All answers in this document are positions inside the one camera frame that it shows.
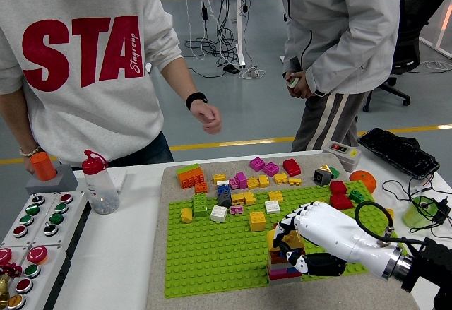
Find clear bottle with red cap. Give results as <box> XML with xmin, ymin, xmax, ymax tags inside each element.
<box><xmin>81</xmin><ymin>150</ymin><xmax>120</xmax><ymax>215</ymax></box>

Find grey push-button box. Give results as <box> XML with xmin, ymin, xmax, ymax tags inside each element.
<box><xmin>0</xmin><ymin>191</ymin><xmax>92</xmax><ymax>254</ymax></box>

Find hanging black cable bundle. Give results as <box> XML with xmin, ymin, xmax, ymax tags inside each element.
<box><xmin>179</xmin><ymin>0</ymin><xmax>255</xmax><ymax>78</ymax></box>

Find person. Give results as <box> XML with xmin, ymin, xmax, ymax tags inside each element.
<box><xmin>280</xmin><ymin>0</ymin><xmax>403</xmax><ymax>153</ymax></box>
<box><xmin>0</xmin><ymin>0</ymin><xmax>223</xmax><ymax>168</ymax></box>

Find person's right hand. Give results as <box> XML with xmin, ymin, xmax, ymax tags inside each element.
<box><xmin>23</xmin><ymin>154</ymin><xmax>37</xmax><ymax>176</ymax></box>
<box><xmin>283</xmin><ymin>70</ymin><xmax>305</xmax><ymax>98</ymax></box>

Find orange cylinder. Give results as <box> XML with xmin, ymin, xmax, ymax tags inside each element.
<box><xmin>28</xmin><ymin>152</ymin><xmax>58</xmax><ymax>182</ymax></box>

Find grey switch box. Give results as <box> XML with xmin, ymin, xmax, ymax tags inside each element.
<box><xmin>321</xmin><ymin>140</ymin><xmax>362</xmax><ymax>173</ymax></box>

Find grey block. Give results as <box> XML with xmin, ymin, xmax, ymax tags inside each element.
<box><xmin>25</xmin><ymin>164</ymin><xmax>78</xmax><ymax>196</ymax></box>

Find black table cables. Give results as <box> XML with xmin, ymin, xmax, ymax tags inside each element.
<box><xmin>383</xmin><ymin>177</ymin><xmax>452</xmax><ymax>233</ymax></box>

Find small green brick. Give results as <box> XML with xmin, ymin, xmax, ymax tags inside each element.
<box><xmin>348</xmin><ymin>189</ymin><xmax>367</xmax><ymax>204</ymax></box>

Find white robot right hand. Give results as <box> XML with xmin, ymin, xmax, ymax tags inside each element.
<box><xmin>272</xmin><ymin>201</ymin><xmax>403</xmax><ymax>281</ymax></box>

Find green studded baseplate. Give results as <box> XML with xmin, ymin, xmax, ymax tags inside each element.
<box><xmin>164</xmin><ymin>179</ymin><xmax>410</xmax><ymax>299</ymax></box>

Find brass valve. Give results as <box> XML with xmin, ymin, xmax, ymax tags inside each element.
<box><xmin>0</xmin><ymin>274</ymin><xmax>11</xmax><ymax>309</ymax></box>

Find orange fruit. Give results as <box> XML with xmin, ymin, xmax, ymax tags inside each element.
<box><xmin>349</xmin><ymin>169</ymin><xmax>377</xmax><ymax>194</ymax></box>

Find person's left hand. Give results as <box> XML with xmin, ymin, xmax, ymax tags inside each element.
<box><xmin>189</xmin><ymin>100</ymin><xmax>224</xmax><ymax>136</ymax></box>
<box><xmin>294</xmin><ymin>72</ymin><xmax>316</xmax><ymax>100</ymax></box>

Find long green brick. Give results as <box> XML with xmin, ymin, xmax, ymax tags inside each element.
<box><xmin>192</xmin><ymin>192</ymin><xmax>208</xmax><ymax>218</ymax></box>

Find yellow curved brick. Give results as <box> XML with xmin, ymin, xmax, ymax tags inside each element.
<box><xmin>266</xmin><ymin>228</ymin><xmax>307</xmax><ymax>253</ymax></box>

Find black power adapter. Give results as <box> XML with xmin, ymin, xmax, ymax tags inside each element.
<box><xmin>432</xmin><ymin>198</ymin><xmax>452</xmax><ymax>225</ymax></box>

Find grey emergency-stop button box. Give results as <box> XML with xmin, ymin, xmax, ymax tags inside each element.
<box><xmin>0</xmin><ymin>244</ymin><xmax>71</xmax><ymax>310</ymax></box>

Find black plastic-wrapped device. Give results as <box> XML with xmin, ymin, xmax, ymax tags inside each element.
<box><xmin>357</xmin><ymin>127</ymin><xmax>441</xmax><ymax>180</ymax></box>

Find green tape roll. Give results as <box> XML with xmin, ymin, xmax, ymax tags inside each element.
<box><xmin>402</xmin><ymin>196</ymin><xmax>441</xmax><ymax>229</ymax></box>

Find beaded bracelet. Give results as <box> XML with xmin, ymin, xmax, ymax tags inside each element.
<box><xmin>19</xmin><ymin>145</ymin><xmax>42</xmax><ymax>158</ymax></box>

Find brown-topped multicolour brick stack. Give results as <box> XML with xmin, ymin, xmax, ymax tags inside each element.
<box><xmin>267</xmin><ymin>248</ymin><xmax>307</xmax><ymax>285</ymax></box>

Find orange and green brick block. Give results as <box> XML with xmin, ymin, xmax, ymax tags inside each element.
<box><xmin>175</xmin><ymin>164</ymin><xmax>206</xmax><ymax>190</ymax></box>

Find white desk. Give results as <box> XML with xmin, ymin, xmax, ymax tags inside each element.
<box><xmin>418</xmin><ymin>0</ymin><xmax>452</xmax><ymax>60</ymax></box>
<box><xmin>150</xmin><ymin>0</ymin><xmax>254</xmax><ymax>67</ymax></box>

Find white wall switch plate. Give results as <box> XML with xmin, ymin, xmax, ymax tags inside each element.
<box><xmin>105</xmin><ymin>167</ymin><xmax>128</xmax><ymax>194</ymax></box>

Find tall yellow square brick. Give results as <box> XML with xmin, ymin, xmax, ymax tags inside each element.
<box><xmin>249</xmin><ymin>210</ymin><xmax>268</xmax><ymax>232</ymax></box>

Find black wristwatch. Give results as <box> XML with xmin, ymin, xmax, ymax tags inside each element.
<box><xmin>185</xmin><ymin>91</ymin><xmax>208</xmax><ymax>111</ymax></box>

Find red valve handle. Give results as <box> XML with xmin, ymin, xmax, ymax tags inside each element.
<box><xmin>0</xmin><ymin>262</ymin><xmax>23</xmax><ymax>278</ymax></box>

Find white square brick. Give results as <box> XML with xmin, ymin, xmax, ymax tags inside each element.
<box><xmin>264</xmin><ymin>199</ymin><xmax>282</xmax><ymax>215</ymax></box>
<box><xmin>210</xmin><ymin>205</ymin><xmax>229</xmax><ymax>223</ymax></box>

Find black office chair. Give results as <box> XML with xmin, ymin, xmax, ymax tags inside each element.
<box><xmin>362</xmin><ymin>0</ymin><xmax>452</xmax><ymax>113</ymax></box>

